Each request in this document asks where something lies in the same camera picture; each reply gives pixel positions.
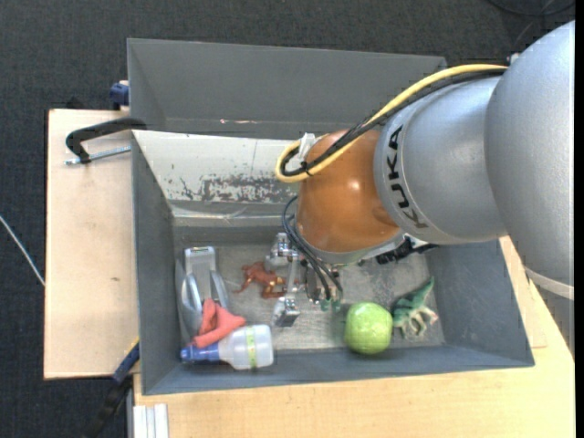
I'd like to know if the pale wood board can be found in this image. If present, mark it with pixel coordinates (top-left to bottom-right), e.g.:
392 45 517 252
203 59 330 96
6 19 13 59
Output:
43 109 141 381

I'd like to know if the red-orange soft toy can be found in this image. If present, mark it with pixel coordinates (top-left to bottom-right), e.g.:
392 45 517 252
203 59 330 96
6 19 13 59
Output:
191 297 247 349

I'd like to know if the grey metal bin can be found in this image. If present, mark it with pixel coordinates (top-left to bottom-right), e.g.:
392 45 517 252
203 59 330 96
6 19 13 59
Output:
126 37 536 396

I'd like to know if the clear plastic bottle blue cap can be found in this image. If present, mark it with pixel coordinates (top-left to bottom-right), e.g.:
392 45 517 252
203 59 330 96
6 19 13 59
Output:
179 324 276 372

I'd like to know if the green toy dinosaur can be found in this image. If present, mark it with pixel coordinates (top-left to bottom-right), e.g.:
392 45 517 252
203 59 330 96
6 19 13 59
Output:
390 276 440 340

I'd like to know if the green apple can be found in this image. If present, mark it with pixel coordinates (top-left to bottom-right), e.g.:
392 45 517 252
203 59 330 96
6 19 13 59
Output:
342 301 394 356

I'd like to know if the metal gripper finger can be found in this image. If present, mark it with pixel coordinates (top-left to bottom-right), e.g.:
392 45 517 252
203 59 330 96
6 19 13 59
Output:
272 295 302 329
266 232 301 267

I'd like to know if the orange-brown toy frog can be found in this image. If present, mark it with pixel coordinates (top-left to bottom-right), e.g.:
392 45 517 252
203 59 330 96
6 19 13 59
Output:
233 261 298 299

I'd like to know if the clear grey plastic dispenser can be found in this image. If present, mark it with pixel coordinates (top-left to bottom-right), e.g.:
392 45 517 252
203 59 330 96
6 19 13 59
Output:
174 245 231 333

